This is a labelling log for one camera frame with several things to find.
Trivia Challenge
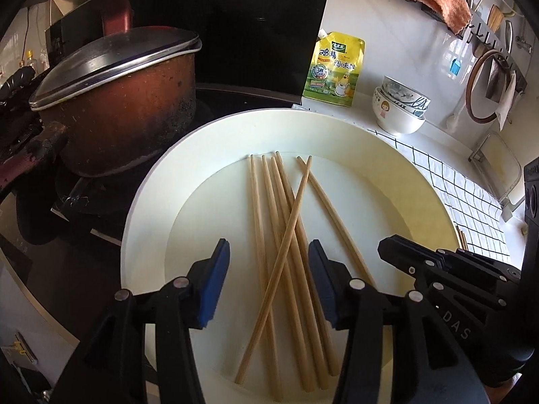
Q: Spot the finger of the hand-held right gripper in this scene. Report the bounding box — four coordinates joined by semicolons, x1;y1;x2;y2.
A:
378;238;506;346
396;236;523;299

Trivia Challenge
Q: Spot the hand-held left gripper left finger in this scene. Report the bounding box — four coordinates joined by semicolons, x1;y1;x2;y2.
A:
51;238;231;404

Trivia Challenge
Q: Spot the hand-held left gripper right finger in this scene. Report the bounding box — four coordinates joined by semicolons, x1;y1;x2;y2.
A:
307;239;485;404

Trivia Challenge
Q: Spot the bundle of wooden chopsticks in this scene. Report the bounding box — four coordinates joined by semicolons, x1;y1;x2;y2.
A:
234;150;468;401

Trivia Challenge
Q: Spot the cream round basin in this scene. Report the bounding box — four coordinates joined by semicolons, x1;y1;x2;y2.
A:
120;109;462;404

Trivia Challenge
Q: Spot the white checkered cloth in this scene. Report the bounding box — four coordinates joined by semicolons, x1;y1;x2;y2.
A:
373;131;512;268

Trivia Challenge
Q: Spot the metal board rack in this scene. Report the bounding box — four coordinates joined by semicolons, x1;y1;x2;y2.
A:
468;130;523;215

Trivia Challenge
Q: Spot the white cartoon bowl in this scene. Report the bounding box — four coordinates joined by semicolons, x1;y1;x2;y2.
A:
373;87;426;136

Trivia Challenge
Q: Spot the white hanging ladle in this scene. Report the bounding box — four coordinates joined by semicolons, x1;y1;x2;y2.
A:
446;93;468;131

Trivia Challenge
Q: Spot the blue patterned bowl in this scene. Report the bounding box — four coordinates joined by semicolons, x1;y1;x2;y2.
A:
382;76;431;108
379;93;428;119

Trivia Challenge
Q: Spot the black gas stove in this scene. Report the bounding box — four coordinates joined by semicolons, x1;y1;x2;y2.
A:
0;88;304;341

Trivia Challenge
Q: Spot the white hanging cloth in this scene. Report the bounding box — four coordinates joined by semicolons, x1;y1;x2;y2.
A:
495;71;518;131

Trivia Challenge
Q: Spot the round brown-rimmed lid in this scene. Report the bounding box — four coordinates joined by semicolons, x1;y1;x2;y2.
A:
465;49;516;124

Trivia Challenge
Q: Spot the brown cooking pot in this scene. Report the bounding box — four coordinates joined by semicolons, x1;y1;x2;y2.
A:
0;34;198;190

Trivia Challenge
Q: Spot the yellow seasoning pouch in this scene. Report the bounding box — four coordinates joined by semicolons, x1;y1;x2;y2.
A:
302;29;366;108

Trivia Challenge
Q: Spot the metal pot lid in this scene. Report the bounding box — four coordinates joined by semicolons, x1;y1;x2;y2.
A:
29;25;202;112

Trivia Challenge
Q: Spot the orange dishcloth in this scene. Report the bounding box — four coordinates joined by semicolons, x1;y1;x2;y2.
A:
402;0;472;36

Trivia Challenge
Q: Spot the black wok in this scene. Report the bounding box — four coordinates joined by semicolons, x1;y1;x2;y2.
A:
0;65;47;106

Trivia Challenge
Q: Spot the black wall rail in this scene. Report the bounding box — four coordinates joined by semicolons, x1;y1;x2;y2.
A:
387;0;527;93

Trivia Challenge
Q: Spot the red curved handle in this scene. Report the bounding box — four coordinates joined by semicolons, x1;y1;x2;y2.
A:
89;0;133;36

